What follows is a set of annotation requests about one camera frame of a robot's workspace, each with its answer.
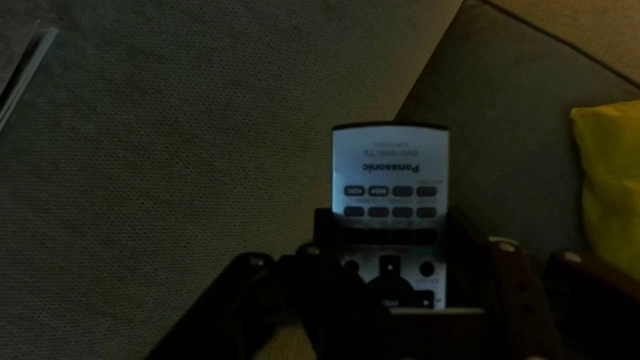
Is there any grey Panasonic remote control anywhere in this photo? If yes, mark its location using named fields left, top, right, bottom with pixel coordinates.
left=330, top=121, right=487, bottom=311

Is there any yellow cloth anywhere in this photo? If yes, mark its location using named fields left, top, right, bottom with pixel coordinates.
left=568, top=98, right=640, bottom=281

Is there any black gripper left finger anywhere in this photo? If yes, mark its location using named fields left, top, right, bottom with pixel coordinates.
left=146, top=206, right=392, bottom=360

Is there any grey fabric sofa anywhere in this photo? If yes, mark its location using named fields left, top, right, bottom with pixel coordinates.
left=0, top=0, right=640, bottom=360

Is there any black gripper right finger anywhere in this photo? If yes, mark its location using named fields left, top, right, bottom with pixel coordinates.
left=445, top=206, right=640, bottom=360

